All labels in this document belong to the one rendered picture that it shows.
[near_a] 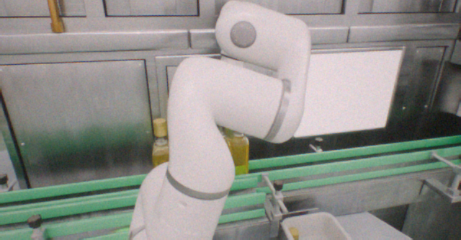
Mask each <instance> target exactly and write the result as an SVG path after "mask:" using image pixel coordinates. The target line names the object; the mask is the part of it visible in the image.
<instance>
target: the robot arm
mask: <svg viewBox="0 0 461 240"><path fill-rule="evenodd" d="M215 35H216V39H217V42H218V45H219V46H220V48H221V49H222V51H221V56H222V58H221V60H220V61H219V60H216V59H212V58H204V57H188V58H186V59H184V60H183V61H182V62H181V63H180V64H179V66H178V67H177V69H176V71H175V74H174V77H173V80H172V83H171V88H170V91H169V99H168V106H167V127H168V137H169V161H168V162H165V163H162V164H160V165H158V166H156V167H155V168H154V169H152V170H151V171H150V172H149V173H148V174H147V176H146V177H145V179H144V180H143V182H142V184H141V186H140V189H139V193H138V197H137V200H136V204H135V209H134V212H133V217H132V220H131V224H130V229H129V233H128V237H127V240H212V238H213V235H214V233H215V229H216V227H217V224H218V221H219V218H220V215H221V213H222V211H223V207H224V205H225V202H226V200H227V198H228V194H229V192H230V190H231V185H232V183H233V179H234V176H235V167H234V163H233V160H232V157H231V152H230V150H229V148H228V146H227V144H226V142H225V140H224V139H223V137H222V135H221V134H220V131H219V130H218V128H217V126H216V125H221V126H223V127H226V128H230V129H231V130H235V131H238V132H241V133H245V134H248V135H252V136H254V137H257V138H261V139H262V140H264V141H269V142H271V143H283V142H285V141H287V140H289V139H290V138H291V137H292V136H293V135H294V134H295V133H296V131H297V129H298V128H299V127H300V124H301V122H302V119H303V115H304V112H305V98H306V91H307V85H308V75H309V69H310V57H311V36H310V30H309V29H308V26H307V25H306V23H304V22H303V21H302V20H299V19H297V18H294V17H291V16H288V15H286V14H282V13H279V12H276V11H275V10H272V9H268V8H266V7H263V6H260V5H258V4H255V3H250V2H245V1H242V2H239V1H229V2H228V3H227V4H226V5H225V6H223V8H222V9H221V12H220V16H219V18H218V21H217V24H216V27H215ZM244 61H245V62H247V63H252V64H254V65H257V66H261V67H263V68H266V69H269V70H271V71H275V72H277V74H278V77H277V79H275V78H272V77H270V76H266V75H264V74H260V73H257V72H255V71H252V70H250V69H247V68H244V67H243V62H244Z"/></svg>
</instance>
